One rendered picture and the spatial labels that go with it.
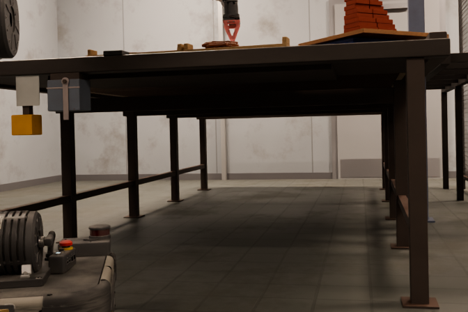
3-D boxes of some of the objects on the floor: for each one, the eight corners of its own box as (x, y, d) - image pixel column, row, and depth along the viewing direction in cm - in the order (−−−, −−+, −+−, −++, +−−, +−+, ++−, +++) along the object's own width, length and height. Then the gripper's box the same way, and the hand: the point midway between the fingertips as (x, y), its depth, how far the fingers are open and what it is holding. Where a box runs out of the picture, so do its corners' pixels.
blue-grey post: (434, 222, 395) (427, -155, 393) (407, 222, 399) (400, -153, 396) (432, 219, 412) (425, -144, 409) (405, 218, 416) (398, -142, 413)
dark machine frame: (523, 246, 313) (519, 43, 312) (443, 244, 321) (439, 47, 320) (448, 188, 604) (446, 83, 603) (407, 189, 612) (404, 85, 611)
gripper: (239, -2, 244) (240, 37, 245) (239, 5, 258) (240, 42, 259) (221, -1, 244) (223, 38, 245) (223, 6, 259) (224, 43, 259)
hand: (232, 38), depth 252 cm, fingers open, 9 cm apart
